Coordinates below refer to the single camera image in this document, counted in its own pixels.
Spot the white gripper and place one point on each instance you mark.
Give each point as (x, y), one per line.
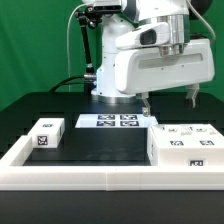
(145, 70)

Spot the white cabinet door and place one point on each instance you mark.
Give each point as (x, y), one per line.
(204, 135)
(167, 136)

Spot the white cabinet body box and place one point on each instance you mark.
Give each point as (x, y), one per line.
(186, 155)

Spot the white cabinet top block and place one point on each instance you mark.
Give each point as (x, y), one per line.
(47, 132)

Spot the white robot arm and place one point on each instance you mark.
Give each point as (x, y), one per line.
(134, 13)

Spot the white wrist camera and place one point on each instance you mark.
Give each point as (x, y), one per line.
(144, 36)

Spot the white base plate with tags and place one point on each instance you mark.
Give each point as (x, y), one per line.
(115, 121)

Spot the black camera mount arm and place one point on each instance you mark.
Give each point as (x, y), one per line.
(87, 36)

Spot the white U-shaped obstacle wall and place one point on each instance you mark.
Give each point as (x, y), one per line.
(16, 175)

